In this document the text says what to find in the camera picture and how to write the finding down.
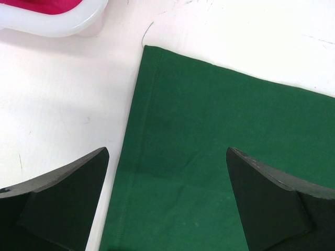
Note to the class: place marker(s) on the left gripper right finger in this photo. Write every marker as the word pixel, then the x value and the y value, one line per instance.
pixel 279 211

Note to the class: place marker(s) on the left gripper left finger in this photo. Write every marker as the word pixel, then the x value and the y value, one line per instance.
pixel 54 211

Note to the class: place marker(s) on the green t-shirt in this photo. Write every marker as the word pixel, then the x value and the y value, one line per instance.
pixel 172 189

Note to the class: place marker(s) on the white plastic basket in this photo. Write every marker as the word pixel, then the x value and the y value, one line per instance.
pixel 85 15

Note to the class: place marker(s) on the pink t-shirt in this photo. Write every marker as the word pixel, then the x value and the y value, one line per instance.
pixel 50 7

